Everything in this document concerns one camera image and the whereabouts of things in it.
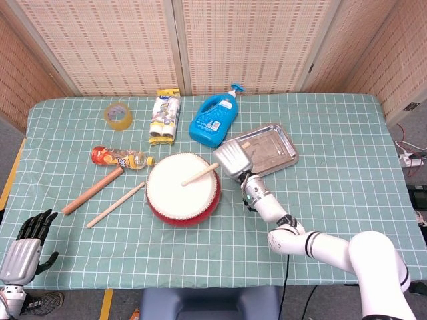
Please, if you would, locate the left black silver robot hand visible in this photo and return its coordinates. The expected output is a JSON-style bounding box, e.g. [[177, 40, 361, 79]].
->
[[0, 209, 59, 286]]

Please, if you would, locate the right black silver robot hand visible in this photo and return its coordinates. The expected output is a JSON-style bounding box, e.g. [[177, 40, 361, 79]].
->
[[213, 139, 253, 181]]

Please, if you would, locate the wooden drumstick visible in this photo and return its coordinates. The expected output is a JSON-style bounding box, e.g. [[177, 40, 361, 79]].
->
[[86, 181, 146, 229], [181, 141, 251, 187]]

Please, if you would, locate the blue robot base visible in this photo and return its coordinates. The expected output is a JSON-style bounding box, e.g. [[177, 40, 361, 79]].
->
[[139, 285, 283, 320]]

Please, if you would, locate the rectangular metal tray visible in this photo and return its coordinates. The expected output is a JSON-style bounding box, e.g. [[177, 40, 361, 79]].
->
[[221, 123, 300, 179]]

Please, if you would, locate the red drum white skin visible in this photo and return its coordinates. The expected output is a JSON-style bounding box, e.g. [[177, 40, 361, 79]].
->
[[145, 153, 222, 228]]

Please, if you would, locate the blue detergent pump bottle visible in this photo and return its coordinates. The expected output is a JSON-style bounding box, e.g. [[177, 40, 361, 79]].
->
[[188, 83, 246, 149]]

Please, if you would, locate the wooden rolling pin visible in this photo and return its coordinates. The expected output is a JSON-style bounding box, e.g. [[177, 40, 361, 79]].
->
[[61, 167, 125, 216]]

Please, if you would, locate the green checked tablecloth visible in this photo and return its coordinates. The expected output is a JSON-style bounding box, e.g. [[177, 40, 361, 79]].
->
[[0, 93, 427, 290]]

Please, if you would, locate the yellow clear tape roll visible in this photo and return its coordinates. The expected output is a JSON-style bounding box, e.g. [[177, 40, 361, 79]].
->
[[103, 102, 133, 131]]

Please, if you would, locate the orange drink plastic bottle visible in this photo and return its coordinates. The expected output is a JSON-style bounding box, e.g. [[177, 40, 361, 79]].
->
[[91, 145, 155, 171]]

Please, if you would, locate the bamboo folding screen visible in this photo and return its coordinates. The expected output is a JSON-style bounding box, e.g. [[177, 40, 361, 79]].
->
[[0, 0, 427, 134]]

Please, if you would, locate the white power strip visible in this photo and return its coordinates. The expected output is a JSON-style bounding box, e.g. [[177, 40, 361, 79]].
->
[[398, 151, 424, 167]]

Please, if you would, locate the black box device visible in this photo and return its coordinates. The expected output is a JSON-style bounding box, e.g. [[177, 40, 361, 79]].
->
[[407, 184, 427, 211]]

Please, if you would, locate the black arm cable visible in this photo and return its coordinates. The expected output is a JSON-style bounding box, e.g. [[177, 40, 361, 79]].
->
[[279, 253, 291, 320]]

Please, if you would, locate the black floor cable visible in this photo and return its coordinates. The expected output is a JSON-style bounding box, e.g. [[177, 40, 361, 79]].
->
[[298, 285, 318, 320]]

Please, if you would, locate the red cable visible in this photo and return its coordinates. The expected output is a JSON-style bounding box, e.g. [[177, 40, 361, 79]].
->
[[396, 123, 410, 151]]

